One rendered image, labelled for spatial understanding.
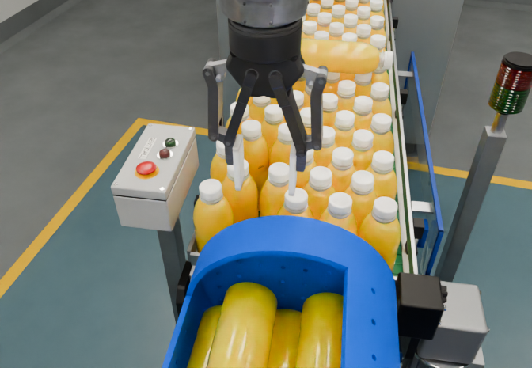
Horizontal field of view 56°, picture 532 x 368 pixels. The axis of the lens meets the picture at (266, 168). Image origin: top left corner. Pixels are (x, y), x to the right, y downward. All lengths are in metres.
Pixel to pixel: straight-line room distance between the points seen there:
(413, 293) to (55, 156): 2.37
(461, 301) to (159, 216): 0.60
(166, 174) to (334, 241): 0.40
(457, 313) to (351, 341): 0.53
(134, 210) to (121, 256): 1.37
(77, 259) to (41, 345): 0.41
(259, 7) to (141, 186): 0.50
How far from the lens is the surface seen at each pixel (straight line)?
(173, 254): 1.12
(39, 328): 2.17
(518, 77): 1.01
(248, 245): 0.61
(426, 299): 0.87
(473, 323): 1.05
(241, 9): 0.48
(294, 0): 0.48
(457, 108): 3.32
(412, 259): 0.95
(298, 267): 0.69
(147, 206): 0.91
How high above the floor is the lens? 1.68
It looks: 40 degrees down
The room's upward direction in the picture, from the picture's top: straight up
